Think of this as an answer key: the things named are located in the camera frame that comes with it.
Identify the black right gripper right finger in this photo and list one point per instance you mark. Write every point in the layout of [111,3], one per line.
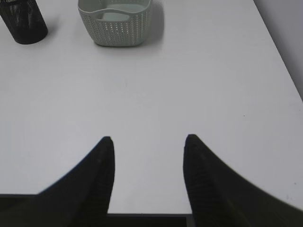
[220,197]

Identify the pale green plastic basket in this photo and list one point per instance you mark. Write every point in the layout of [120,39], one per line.
[116,23]

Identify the black mesh pen holder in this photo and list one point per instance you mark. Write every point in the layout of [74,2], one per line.
[24,20]

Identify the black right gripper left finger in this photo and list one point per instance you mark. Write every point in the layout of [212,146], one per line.
[79,199]

